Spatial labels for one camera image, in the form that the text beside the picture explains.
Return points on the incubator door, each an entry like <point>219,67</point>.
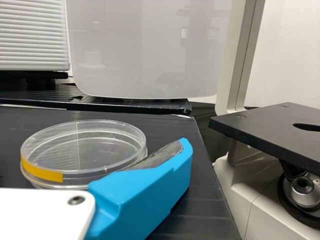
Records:
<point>30,32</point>

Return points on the cream microscope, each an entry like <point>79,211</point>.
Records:
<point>262,135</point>

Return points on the black platform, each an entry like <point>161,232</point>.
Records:
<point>162,125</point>
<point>112,106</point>

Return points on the white box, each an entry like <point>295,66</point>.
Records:
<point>150,50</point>

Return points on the petri dish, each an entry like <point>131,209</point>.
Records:
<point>82,147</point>

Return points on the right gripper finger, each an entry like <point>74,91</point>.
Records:
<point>140,195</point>

